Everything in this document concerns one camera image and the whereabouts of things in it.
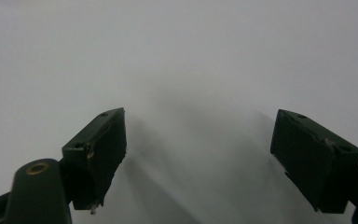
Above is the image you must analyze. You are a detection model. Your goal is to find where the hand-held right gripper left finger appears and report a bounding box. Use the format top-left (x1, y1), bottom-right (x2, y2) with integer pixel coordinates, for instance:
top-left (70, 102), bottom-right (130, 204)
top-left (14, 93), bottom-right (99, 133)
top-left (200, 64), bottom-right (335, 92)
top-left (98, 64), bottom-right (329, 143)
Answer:
top-left (61, 107), bottom-right (128, 216)

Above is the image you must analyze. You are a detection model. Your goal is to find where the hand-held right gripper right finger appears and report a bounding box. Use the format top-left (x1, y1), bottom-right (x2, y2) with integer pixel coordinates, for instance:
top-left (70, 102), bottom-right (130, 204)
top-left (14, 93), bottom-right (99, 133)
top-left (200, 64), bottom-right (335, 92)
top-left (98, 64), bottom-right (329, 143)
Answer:
top-left (269, 108), bottom-right (358, 215)

